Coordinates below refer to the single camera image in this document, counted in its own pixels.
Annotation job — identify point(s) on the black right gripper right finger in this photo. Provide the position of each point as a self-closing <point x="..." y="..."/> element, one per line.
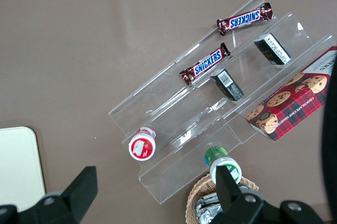
<point x="231" y="197"/>

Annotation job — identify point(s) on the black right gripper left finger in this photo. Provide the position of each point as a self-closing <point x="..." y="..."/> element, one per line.
<point x="76" y="195"/>

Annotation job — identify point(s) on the oval light wicker basket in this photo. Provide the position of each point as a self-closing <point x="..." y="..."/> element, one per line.
<point x="196" y="195"/>

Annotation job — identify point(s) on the beige plastic tray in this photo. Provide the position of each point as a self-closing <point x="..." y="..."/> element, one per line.
<point x="18" y="166"/>

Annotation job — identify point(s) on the silver foil packs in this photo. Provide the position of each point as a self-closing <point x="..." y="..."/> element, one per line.
<point x="208" y="208"/>

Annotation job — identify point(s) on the green lidded yogurt cup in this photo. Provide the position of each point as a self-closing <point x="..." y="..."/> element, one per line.
<point x="214" y="155"/>

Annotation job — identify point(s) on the red lidded yogurt cup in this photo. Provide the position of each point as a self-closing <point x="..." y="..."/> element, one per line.
<point x="142" y="145"/>

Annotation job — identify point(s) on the red tartan cookie box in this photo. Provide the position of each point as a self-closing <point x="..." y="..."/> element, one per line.
<point x="289" y="105"/>

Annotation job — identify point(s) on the clear acrylic stepped display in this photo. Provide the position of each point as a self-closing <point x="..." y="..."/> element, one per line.
<point x="168" y="108"/>

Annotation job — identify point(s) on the small black box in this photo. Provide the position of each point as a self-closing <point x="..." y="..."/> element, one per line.
<point x="273" y="49"/>
<point x="227" y="84"/>

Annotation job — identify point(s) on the Snickers chocolate bar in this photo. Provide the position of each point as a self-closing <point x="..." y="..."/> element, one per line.
<point x="206" y="65"/>
<point x="245" y="19"/>

